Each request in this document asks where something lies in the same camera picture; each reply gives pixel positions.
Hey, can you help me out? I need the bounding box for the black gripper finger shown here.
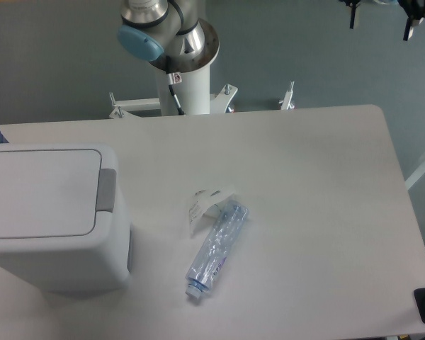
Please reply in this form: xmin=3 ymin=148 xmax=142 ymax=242
xmin=398 ymin=0 xmax=425 ymax=41
xmin=339 ymin=0 xmax=361 ymax=29

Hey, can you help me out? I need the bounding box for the white plastic trash can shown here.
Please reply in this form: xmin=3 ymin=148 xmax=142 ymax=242
xmin=0 ymin=143 xmax=132 ymax=293

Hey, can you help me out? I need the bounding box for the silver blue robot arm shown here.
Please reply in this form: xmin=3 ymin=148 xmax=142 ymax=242
xmin=117 ymin=1 xmax=220 ymax=74

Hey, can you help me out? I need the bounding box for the crumpled white plastic wrapper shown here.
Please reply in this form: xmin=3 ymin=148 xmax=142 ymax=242
xmin=187 ymin=185 xmax=236 ymax=237

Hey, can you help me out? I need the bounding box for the crushed clear plastic bottle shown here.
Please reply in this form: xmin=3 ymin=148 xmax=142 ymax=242
xmin=186 ymin=200 xmax=249 ymax=300

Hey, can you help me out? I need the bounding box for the white table leg frame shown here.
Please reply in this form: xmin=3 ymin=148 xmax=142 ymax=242
xmin=404 ymin=120 xmax=425 ymax=191

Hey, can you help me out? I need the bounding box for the white pedestal base frame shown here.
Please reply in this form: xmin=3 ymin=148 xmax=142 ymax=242
xmin=109 ymin=81 xmax=295 ymax=119

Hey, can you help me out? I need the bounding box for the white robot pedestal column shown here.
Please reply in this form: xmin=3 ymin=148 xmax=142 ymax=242
xmin=154 ymin=64 xmax=210 ymax=116

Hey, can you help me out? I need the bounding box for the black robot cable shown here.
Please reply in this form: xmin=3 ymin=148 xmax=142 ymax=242
xmin=164 ymin=55 xmax=186 ymax=116

